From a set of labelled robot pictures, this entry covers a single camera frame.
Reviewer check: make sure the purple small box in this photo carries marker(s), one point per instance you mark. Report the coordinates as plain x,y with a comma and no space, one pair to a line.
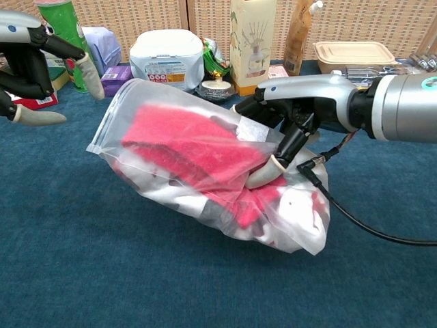
116,77

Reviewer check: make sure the green snack packet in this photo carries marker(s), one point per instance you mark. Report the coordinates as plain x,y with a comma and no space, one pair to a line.
213,61

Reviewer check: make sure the orange cream tall carton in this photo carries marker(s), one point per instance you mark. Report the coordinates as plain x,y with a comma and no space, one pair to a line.
252,41

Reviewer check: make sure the red white patterned garment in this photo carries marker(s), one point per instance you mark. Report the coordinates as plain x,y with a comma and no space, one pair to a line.
191,147

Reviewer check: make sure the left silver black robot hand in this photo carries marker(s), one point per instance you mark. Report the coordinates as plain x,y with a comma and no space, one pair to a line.
27,68

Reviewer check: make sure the small patterned bowl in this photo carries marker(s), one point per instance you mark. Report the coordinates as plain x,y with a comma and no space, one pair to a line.
216,90

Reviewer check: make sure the red white carton box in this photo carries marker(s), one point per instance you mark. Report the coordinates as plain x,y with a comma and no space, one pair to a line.
48,103

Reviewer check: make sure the white plastic tub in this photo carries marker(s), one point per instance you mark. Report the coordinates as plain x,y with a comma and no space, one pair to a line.
167,51

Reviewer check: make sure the green yellow box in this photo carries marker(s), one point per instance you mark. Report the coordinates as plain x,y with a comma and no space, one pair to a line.
59,77

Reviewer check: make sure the green chips can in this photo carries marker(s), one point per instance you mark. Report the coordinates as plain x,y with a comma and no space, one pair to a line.
65,20

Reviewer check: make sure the wicker folding screen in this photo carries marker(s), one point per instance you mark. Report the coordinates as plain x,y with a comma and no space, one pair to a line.
136,20

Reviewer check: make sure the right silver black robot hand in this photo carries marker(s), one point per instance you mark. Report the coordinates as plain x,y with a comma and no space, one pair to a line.
307,92

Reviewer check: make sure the clear plastic zip bag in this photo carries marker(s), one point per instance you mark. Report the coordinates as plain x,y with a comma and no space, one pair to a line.
136,99

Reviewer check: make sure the pink small box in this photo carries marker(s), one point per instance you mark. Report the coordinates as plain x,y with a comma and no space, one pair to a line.
278,71

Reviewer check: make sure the brown spout pouch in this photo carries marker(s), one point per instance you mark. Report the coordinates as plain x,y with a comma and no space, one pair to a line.
298,41

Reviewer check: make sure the beige lidded lunch box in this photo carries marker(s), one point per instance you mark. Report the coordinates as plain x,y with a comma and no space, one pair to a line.
351,54

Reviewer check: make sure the white blue tissue pack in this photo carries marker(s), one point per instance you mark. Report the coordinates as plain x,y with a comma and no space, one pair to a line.
102,48

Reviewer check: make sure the blue carpet table cover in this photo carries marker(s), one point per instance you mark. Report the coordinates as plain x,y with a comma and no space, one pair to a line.
102,273

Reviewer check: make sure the clear water bottle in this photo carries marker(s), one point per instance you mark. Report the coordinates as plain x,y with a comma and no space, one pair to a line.
375,72

